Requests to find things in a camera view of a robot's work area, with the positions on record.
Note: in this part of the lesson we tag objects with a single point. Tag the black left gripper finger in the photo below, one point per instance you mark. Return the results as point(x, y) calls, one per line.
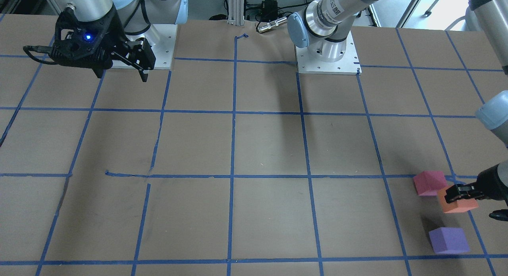
point(501, 215)
point(460, 192)

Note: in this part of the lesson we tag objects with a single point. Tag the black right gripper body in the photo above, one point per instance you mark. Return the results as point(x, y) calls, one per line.
point(115, 33)

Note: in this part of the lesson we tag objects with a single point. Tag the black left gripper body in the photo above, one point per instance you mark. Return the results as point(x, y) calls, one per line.
point(493, 184)

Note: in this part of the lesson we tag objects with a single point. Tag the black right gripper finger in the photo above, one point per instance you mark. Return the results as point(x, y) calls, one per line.
point(137, 54)

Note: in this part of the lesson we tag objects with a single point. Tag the orange foam block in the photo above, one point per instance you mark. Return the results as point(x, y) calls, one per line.
point(456, 200)

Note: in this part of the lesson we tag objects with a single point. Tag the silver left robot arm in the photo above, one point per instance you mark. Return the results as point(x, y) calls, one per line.
point(333, 149)

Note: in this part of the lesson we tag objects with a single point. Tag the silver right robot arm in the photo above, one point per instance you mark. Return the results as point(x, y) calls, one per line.
point(136, 16)

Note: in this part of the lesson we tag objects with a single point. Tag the pink foam block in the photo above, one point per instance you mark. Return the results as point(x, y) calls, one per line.
point(428, 183)

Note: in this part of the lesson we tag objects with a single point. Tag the purple foam block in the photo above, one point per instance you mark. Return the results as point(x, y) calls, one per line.
point(447, 240)

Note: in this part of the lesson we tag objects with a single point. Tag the black power adapter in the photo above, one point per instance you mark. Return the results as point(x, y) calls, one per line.
point(269, 7)

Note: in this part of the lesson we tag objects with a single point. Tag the silver metal connector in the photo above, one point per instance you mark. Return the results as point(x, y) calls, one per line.
point(271, 25)

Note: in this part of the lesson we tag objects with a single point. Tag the grey chair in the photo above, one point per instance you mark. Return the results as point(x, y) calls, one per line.
point(463, 23)

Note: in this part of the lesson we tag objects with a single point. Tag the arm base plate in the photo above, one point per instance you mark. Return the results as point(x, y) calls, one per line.
point(325, 57)
point(162, 38)

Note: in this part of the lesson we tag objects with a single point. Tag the aluminium profile post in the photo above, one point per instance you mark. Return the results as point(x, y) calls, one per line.
point(235, 12)

